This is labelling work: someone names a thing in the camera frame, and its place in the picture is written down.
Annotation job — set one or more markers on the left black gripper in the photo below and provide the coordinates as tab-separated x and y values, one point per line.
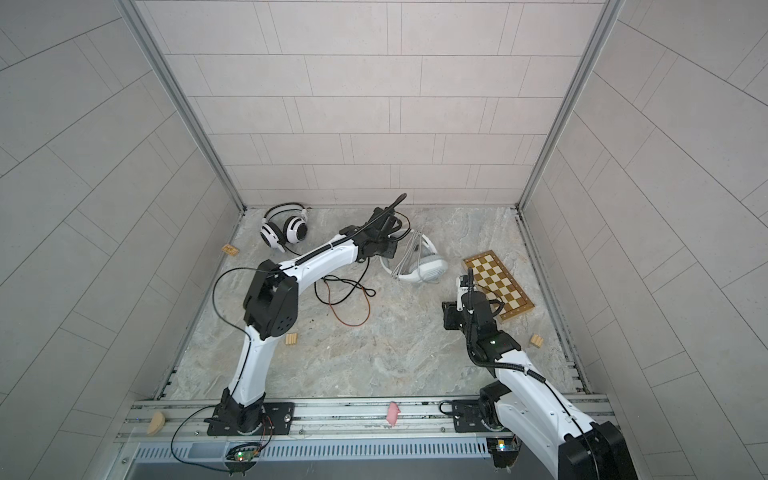
390	251

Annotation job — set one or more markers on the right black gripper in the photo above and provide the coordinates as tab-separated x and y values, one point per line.
449	314

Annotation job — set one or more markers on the white grey headphones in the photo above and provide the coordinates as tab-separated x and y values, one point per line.
421	262

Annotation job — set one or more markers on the black white headphones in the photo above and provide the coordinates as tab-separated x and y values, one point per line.
293	230

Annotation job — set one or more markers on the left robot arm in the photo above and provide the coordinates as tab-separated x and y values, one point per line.
271	307

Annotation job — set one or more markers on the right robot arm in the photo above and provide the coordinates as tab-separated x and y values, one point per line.
568	442

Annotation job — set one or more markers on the wooden chessboard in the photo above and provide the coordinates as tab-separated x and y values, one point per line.
494	279

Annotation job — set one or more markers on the small wooden block right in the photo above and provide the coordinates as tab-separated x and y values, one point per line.
536	340

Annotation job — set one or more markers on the right controller board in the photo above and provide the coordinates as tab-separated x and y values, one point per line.
504	452

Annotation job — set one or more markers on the controller board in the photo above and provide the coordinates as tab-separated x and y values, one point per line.
504	452
246	452

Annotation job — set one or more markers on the left controller board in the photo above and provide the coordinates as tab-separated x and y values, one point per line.
246	452

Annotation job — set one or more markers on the pink clip on rail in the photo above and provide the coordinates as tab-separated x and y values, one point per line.
392	415

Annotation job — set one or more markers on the wooden piece on rail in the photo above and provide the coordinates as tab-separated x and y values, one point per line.
156	424

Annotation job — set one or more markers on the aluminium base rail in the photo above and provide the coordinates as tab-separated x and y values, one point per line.
316	418

